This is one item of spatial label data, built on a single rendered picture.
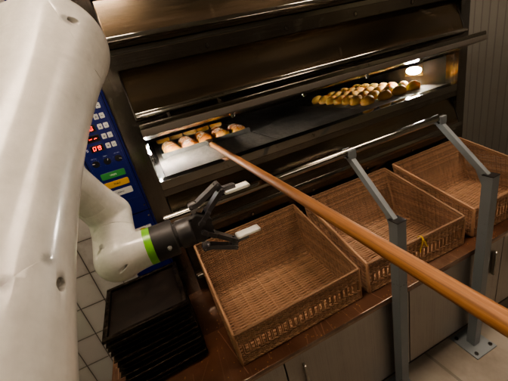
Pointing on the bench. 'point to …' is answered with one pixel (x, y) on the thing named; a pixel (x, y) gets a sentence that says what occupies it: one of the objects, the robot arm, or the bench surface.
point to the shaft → (391, 252)
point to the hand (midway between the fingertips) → (249, 207)
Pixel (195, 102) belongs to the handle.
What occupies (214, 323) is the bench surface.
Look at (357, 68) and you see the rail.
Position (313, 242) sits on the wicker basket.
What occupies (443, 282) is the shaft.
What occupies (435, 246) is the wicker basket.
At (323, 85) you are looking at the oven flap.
